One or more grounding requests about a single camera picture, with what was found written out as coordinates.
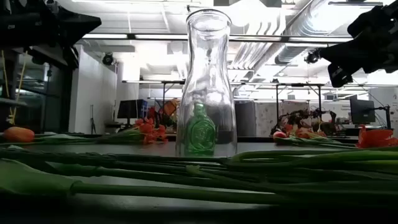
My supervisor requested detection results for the large orange flower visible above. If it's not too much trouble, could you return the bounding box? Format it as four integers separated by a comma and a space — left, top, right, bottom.
355, 124, 398, 149

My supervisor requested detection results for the green flower stem with leaf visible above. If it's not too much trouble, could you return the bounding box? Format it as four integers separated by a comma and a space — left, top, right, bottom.
0, 158, 398, 208
0, 149, 398, 200

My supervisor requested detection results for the bright green flower stem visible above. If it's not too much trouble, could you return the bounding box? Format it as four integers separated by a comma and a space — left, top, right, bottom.
231, 149, 398, 162

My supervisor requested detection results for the red tulip flower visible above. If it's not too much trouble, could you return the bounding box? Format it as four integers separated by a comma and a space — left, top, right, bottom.
272, 130, 358, 149

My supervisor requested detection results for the round black ceiling camera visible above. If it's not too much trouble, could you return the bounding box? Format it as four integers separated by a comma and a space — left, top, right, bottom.
101, 52, 114, 67

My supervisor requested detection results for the silver round air duct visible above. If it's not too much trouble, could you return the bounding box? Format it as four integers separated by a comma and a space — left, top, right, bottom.
274, 0, 335, 65

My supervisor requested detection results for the clear glass carafe vase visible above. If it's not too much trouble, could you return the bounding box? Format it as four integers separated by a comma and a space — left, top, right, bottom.
175, 8, 238, 158

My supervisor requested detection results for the black computer monitor with stand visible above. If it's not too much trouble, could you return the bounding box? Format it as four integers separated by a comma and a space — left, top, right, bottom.
116, 98, 149, 134

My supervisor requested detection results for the black tripod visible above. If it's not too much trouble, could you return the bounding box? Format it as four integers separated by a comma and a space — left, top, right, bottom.
89, 104, 97, 134

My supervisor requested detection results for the orange tulip flower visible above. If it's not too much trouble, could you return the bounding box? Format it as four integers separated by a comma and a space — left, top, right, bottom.
0, 126, 103, 147

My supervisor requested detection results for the black ceiling spotlight cluster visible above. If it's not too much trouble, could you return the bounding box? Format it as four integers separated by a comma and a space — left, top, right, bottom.
303, 49, 321, 65

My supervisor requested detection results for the orange blossom flower spray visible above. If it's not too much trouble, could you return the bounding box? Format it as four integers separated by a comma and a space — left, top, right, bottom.
93, 117, 169, 146

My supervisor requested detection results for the grey partition panel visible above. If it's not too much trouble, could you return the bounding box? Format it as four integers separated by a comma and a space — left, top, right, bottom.
235, 101, 312, 138

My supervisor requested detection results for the green glass bottle vase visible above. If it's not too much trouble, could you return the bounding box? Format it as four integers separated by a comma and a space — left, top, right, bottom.
185, 102, 218, 156

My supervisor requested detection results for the black monitor on arm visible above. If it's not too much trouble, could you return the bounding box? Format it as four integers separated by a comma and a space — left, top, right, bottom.
349, 95, 376, 124

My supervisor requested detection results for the orange and red colourful display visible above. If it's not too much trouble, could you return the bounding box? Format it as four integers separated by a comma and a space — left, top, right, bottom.
148, 98, 180, 129

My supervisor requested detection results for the short ceiling light bar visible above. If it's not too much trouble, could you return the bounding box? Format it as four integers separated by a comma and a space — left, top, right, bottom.
121, 80, 186, 85

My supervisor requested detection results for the long ceiling light bar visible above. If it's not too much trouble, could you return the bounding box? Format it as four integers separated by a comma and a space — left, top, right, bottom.
81, 32, 354, 44

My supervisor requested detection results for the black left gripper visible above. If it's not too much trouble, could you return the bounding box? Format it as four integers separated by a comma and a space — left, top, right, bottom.
0, 0, 102, 68

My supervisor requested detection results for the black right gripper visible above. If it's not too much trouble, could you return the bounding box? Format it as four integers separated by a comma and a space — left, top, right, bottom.
319, 0, 398, 88

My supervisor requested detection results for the yellow hanging cable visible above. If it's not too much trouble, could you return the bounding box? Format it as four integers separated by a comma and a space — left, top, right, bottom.
9, 51, 28, 125

